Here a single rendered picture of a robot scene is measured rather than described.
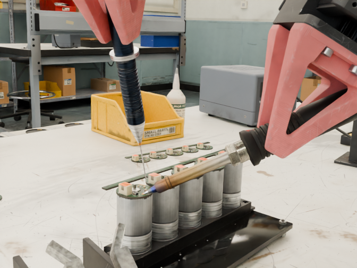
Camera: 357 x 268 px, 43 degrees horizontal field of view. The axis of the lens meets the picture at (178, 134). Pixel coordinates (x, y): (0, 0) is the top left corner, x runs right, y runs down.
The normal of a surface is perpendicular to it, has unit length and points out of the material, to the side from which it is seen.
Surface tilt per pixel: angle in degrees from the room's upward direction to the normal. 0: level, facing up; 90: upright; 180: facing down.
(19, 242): 0
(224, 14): 90
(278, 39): 86
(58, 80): 91
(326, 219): 0
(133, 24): 99
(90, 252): 90
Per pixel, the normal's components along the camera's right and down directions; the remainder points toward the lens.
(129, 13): 0.92, 0.26
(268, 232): 0.04, -0.97
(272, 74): 0.11, 0.18
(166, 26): 0.73, 0.18
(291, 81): -0.11, 0.52
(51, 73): -0.61, 0.20
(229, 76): -0.81, 0.11
